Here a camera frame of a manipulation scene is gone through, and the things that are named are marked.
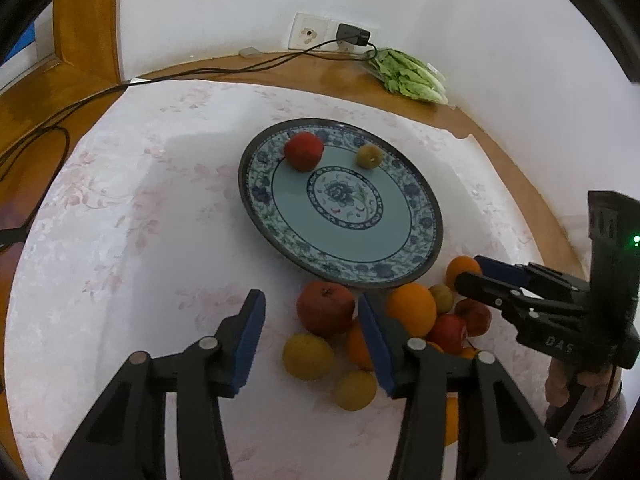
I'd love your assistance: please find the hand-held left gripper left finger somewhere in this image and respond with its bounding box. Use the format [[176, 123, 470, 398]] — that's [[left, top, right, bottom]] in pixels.
[[50, 288, 267, 480]]

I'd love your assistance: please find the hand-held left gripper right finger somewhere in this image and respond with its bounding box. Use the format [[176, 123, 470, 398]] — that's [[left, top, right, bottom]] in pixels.
[[357, 292, 571, 480]]

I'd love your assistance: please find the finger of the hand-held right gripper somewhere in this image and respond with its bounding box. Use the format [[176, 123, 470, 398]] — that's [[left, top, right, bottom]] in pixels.
[[473, 254, 593, 312], [453, 270, 587, 330]]

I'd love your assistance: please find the red apple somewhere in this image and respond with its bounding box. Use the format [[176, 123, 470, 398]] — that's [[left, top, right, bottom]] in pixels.
[[284, 131, 325, 172], [426, 313, 469, 356], [454, 298, 493, 338], [296, 281, 357, 338]]

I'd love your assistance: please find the small yellow-green fruit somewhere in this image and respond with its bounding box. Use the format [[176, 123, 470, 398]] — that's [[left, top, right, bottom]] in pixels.
[[428, 283, 456, 315], [334, 369, 378, 412], [355, 143, 384, 170]]

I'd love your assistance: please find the blue floral ceramic plate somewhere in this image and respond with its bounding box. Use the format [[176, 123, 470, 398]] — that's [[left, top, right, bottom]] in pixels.
[[238, 118, 444, 290]]

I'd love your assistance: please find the person's right hand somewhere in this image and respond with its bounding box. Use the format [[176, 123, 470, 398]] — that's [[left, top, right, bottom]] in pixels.
[[544, 357, 626, 408]]

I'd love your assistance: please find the white floral tablecloth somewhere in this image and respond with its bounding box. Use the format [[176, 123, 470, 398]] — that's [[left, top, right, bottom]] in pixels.
[[2, 80, 551, 480]]

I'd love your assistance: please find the romaine lettuce in plastic bag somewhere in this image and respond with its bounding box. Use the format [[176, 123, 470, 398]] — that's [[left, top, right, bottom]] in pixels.
[[367, 48, 449, 106]]

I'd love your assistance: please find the black power adapter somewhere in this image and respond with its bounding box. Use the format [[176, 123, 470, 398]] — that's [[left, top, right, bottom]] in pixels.
[[336, 23, 372, 47]]

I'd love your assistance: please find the window glass pane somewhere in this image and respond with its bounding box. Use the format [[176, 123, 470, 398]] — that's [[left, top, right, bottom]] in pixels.
[[7, 12, 55, 68]]

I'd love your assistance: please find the black cable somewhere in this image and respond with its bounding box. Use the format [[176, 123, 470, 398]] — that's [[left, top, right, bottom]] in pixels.
[[0, 40, 379, 181]]

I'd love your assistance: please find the white coaxial wall socket plate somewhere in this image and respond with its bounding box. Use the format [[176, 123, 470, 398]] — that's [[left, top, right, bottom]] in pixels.
[[287, 12, 335, 52]]

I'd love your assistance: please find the wooden window frame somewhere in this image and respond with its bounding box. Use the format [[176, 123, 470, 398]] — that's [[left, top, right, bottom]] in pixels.
[[0, 0, 125, 171]]

